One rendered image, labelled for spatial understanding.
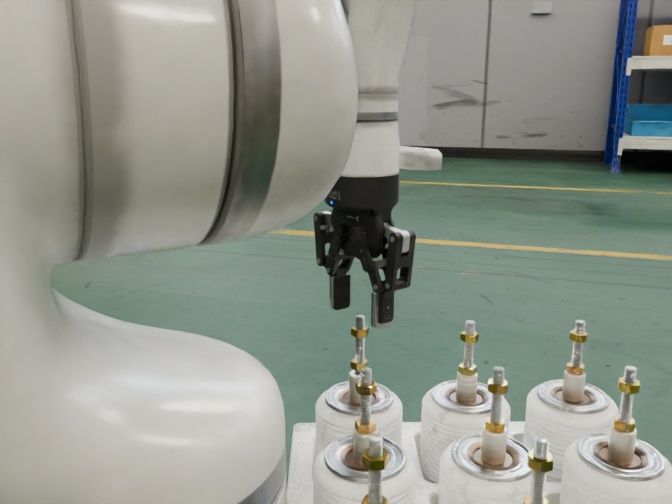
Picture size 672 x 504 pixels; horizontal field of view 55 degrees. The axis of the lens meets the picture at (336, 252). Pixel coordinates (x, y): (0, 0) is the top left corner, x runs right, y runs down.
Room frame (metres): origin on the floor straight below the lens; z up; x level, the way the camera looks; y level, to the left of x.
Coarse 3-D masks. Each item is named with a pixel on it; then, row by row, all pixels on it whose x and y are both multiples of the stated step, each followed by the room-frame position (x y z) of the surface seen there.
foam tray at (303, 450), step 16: (304, 432) 0.69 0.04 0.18; (416, 432) 0.69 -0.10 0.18; (512, 432) 0.69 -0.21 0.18; (304, 448) 0.66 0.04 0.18; (416, 448) 0.66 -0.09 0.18; (304, 464) 0.62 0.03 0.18; (416, 464) 0.62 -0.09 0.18; (288, 480) 0.60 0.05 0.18; (304, 480) 0.59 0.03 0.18; (288, 496) 0.57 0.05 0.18; (304, 496) 0.57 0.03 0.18; (416, 496) 0.57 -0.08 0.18; (432, 496) 0.57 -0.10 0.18
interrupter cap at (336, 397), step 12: (336, 384) 0.67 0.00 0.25; (348, 384) 0.67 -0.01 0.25; (336, 396) 0.64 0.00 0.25; (348, 396) 0.65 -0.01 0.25; (372, 396) 0.65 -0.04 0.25; (384, 396) 0.64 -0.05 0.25; (336, 408) 0.61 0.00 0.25; (348, 408) 0.61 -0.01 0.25; (372, 408) 0.61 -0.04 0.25; (384, 408) 0.61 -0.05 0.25
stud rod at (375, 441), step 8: (376, 440) 0.40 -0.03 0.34; (376, 448) 0.40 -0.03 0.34; (376, 456) 0.40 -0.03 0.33; (368, 472) 0.40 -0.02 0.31; (376, 472) 0.40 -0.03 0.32; (368, 480) 0.41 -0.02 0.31; (376, 480) 0.40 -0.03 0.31; (368, 488) 0.40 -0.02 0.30; (376, 488) 0.40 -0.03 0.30; (368, 496) 0.40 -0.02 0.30; (376, 496) 0.40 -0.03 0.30
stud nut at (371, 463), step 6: (366, 450) 0.41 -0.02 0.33; (384, 450) 0.41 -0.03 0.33; (366, 456) 0.40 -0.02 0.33; (384, 456) 0.40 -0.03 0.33; (366, 462) 0.40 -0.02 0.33; (372, 462) 0.40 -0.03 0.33; (378, 462) 0.40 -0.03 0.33; (384, 462) 0.40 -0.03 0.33; (372, 468) 0.40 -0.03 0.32; (378, 468) 0.40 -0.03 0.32; (384, 468) 0.40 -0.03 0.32
